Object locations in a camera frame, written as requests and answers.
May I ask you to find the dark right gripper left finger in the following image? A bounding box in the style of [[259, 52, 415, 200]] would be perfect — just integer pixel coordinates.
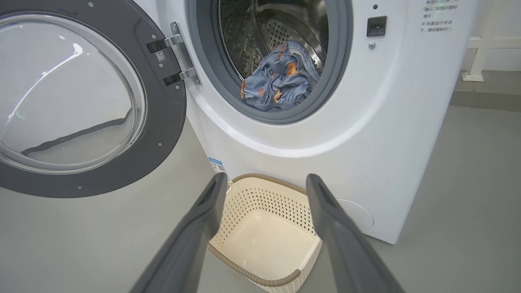
[[130, 172, 229, 293]]

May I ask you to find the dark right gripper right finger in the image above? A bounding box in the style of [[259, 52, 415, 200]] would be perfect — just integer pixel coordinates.
[[306, 173, 406, 293]]

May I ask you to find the black round glass washer door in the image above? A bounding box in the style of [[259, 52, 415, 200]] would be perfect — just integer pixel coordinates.
[[0, 0, 187, 199]]

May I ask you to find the blue garment with orange print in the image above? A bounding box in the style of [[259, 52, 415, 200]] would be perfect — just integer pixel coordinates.
[[241, 39, 321, 112]]

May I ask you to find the cream perforated laundry basket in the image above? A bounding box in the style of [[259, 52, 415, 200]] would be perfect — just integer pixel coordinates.
[[208, 173, 323, 293]]

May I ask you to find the white front-load washing machine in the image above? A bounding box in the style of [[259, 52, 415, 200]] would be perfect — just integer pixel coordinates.
[[134, 0, 479, 245]]

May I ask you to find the silver metal door hinge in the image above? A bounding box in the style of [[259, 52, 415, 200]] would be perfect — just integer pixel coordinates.
[[147, 21, 201, 87]]

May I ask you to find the blue white energy label sticker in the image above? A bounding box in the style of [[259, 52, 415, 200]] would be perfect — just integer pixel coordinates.
[[208, 157, 227, 176]]

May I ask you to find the white metal railing frame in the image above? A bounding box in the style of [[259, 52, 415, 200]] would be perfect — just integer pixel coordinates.
[[462, 35, 521, 82]]

